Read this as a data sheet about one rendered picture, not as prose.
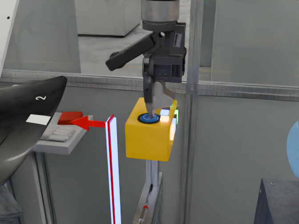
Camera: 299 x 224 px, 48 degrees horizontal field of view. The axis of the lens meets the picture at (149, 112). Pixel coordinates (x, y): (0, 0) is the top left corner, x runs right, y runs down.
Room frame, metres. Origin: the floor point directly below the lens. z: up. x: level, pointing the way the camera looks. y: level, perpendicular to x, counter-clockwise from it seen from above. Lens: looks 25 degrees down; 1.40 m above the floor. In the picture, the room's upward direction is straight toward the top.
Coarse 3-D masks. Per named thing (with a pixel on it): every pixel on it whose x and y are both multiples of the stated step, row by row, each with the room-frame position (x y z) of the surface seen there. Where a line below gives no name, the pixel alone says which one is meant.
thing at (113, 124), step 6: (114, 120) 0.44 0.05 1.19; (114, 126) 0.43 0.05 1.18; (114, 132) 0.43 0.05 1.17; (114, 138) 0.43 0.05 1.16; (114, 144) 0.43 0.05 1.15; (114, 150) 0.43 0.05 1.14; (114, 156) 0.43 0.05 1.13; (114, 162) 0.43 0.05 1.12; (114, 168) 0.42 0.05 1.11; (114, 174) 0.42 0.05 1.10; (114, 180) 0.42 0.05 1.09; (114, 186) 0.42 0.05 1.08; (114, 192) 0.42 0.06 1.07; (114, 198) 0.42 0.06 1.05; (120, 216) 0.44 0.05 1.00; (120, 222) 0.44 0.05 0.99
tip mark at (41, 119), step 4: (32, 116) 0.45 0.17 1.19; (36, 116) 0.45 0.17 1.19; (40, 116) 0.44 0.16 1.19; (44, 116) 0.44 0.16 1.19; (48, 116) 0.44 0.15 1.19; (28, 120) 0.44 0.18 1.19; (32, 120) 0.44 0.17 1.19; (36, 120) 0.44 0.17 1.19; (40, 120) 0.44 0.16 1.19; (44, 120) 0.44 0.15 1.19; (44, 124) 0.43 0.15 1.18
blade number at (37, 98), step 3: (33, 96) 0.49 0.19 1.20; (36, 96) 0.49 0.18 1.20; (39, 96) 0.49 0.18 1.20; (42, 96) 0.49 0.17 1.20; (45, 96) 0.49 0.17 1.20; (48, 96) 0.49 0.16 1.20; (33, 99) 0.49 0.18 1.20; (36, 99) 0.49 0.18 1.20; (39, 99) 0.49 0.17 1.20; (42, 99) 0.48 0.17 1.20; (45, 99) 0.48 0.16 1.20
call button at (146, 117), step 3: (144, 114) 0.69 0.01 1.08; (147, 114) 0.69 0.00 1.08; (141, 117) 0.68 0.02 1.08; (144, 117) 0.68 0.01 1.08; (147, 117) 0.68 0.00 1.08; (150, 117) 0.68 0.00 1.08; (156, 117) 0.68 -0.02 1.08; (144, 120) 0.66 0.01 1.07; (147, 120) 0.66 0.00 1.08; (150, 120) 0.66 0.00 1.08; (153, 120) 0.66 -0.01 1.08; (156, 120) 0.67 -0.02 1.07
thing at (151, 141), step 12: (144, 108) 0.73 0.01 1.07; (132, 120) 0.67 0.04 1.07; (168, 120) 0.67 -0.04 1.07; (132, 132) 0.65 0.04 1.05; (144, 132) 0.64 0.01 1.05; (156, 132) 0.64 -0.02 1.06; (168, 132) 0.64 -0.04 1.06; (132, 144) 0.65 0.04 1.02; (144, 144) 0.65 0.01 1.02; (156, 144) 0.64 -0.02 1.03; (168, 144) 0.64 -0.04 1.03; (132, 156) 0.65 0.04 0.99; (144, 156) 0.65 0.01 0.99; (156, 156) 0.64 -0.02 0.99; (168, 156) 0.64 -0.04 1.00
